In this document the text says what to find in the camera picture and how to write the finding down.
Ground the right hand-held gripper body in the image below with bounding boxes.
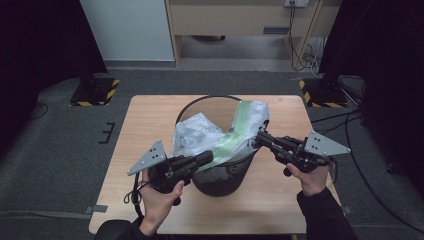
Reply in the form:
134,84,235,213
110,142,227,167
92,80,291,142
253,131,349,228
273,130,352,174

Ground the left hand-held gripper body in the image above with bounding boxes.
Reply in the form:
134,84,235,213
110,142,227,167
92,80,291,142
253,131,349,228
126,139,202,195

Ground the panda print plastic bag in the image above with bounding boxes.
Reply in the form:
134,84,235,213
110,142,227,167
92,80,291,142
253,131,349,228
170,99,270,173

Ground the black mesh trash bin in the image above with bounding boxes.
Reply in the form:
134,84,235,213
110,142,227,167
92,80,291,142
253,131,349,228
175,94,265,198

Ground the person's right hand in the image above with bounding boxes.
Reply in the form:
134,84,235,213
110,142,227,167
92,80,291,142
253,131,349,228
286,163,331,198

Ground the person's left hand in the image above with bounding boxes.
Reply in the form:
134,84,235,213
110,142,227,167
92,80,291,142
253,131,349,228
138,168,185,234

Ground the black stand base striped tape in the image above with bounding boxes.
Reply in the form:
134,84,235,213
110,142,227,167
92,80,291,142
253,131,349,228
69,77,121,108
298,78,350,109

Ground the light wooden desk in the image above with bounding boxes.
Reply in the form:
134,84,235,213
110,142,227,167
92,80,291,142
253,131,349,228
164,0,343,68

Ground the black curtain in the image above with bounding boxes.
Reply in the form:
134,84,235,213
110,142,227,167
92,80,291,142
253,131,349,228
318,0,424,199
0,0,109,149

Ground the grey power strip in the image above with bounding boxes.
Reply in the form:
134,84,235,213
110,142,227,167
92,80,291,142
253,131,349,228
283,0,310,8

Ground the left hand-held gripper cable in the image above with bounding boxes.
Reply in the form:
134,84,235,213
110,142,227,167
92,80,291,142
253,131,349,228
123,172,145,218

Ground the long black floor cable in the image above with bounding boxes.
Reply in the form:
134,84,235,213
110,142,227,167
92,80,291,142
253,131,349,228
344,113,424,235

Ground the black power strip cable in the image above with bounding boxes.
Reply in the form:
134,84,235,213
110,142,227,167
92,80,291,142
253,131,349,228
287,2,322,73

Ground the thin black floor cable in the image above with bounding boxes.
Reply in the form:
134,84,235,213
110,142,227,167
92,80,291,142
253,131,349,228
27,102,50,122

